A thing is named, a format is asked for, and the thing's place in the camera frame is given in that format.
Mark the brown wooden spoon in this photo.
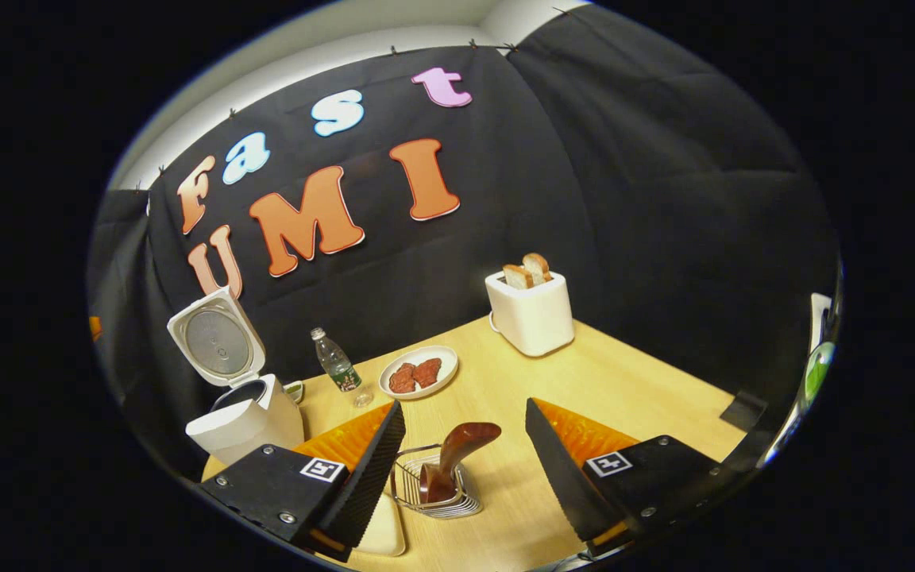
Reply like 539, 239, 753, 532
419, 422, 503, 504

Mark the clear plastic water bottle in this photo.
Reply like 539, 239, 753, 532
310, 327, 375, 409

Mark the black flat pad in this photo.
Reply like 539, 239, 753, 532
718, 390, 769, 433

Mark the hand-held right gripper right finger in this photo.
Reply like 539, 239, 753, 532
523, 397, 738, 563

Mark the white oval plate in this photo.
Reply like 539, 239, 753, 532
378, 345, 459, 400

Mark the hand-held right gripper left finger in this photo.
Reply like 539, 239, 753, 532
197, 400, 408, 563

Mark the white rice cooker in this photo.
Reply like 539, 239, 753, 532
168, 286, 305, 467

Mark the white toaster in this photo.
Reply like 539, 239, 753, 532
485, 270, 576, 358

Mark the metal wire chopstick holder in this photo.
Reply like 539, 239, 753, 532
391, 443, 484, 520

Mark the cream rectangular dish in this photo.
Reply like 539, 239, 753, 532
350, 493, 407, 557

